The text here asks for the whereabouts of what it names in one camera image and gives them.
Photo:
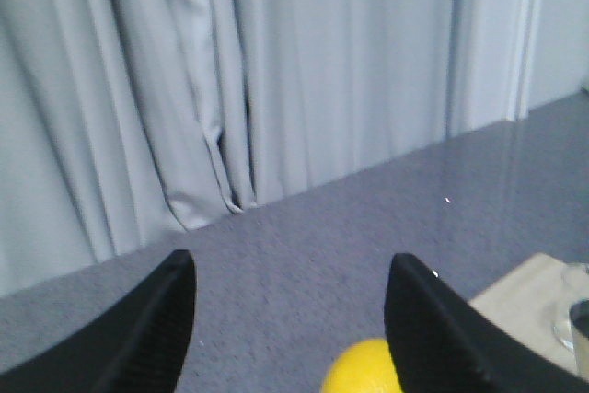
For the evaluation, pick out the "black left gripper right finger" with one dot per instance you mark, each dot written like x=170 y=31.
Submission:
x=439 y=343

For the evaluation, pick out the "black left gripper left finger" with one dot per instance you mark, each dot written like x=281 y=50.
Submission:
x=137 y=345

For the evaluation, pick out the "clear glass beaker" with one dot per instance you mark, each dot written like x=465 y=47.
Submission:
x=572 y=288

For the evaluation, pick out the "steel double jigger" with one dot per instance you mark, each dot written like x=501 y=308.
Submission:
x=578 y=315

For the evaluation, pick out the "yellow lemon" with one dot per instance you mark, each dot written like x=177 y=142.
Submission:
x=365 y=366

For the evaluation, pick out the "light wooden cutting board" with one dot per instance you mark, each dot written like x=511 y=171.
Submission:
x=522 y=303

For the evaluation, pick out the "grey curtain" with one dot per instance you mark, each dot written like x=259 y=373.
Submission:
x=124 y=122

